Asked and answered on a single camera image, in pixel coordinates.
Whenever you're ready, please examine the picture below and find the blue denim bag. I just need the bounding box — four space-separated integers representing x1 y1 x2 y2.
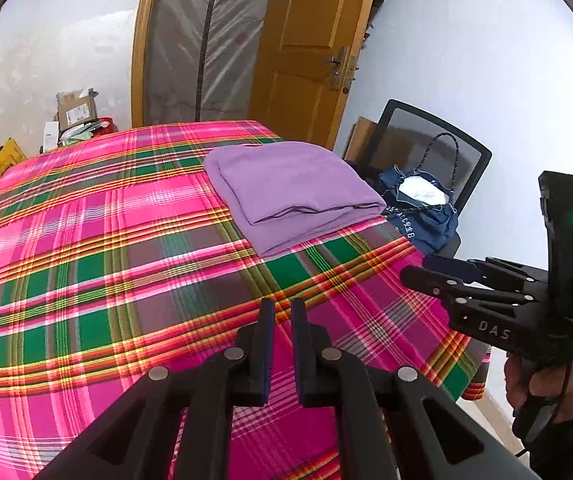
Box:
377 132 462 256

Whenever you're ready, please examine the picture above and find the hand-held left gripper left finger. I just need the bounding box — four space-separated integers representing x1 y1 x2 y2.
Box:
31 298 277 480

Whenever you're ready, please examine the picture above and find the purple fleece garment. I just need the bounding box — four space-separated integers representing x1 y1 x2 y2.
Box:
202 141 387 257

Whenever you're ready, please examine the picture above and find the white carton box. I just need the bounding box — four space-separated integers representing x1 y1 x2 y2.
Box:
41 121 60 153

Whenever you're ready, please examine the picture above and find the cardboard parcel box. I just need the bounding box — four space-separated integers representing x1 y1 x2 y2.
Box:
55 89 100 128

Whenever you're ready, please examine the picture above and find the flat cardboard sheet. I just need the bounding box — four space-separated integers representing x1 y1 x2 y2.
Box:
341 116 385 163

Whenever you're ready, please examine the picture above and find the metal door handle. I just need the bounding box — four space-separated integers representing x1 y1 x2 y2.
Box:
319 46 358 92

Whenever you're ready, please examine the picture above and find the pink plaid cloth cover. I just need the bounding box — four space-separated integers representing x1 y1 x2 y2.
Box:
0 120 492 480

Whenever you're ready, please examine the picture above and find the wooden door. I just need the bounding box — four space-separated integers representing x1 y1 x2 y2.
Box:
249 0 382 153

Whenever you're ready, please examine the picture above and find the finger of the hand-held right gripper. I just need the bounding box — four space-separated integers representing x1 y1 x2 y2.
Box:
423 254 550 286
399 266 537 311

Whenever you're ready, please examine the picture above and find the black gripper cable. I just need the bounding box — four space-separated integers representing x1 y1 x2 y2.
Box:
514 365 573 458

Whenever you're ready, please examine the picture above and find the black mesh office chair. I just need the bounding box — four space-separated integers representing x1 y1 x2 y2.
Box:
344 99 493 258

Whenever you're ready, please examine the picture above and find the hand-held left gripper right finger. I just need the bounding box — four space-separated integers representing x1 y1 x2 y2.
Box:
291 298 542 480

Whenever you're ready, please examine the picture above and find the wooden door frame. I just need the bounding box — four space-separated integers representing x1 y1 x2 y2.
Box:
130 0 167 128

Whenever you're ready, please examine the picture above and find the white crumpled cloth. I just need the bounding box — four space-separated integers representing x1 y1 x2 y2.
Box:
397 176 450 207

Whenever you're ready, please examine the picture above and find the clear plastic door curtain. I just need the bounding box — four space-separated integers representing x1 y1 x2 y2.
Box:
141 0 287 126

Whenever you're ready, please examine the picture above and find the yellow printed bag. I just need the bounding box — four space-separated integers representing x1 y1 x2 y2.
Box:
0 137 28 181

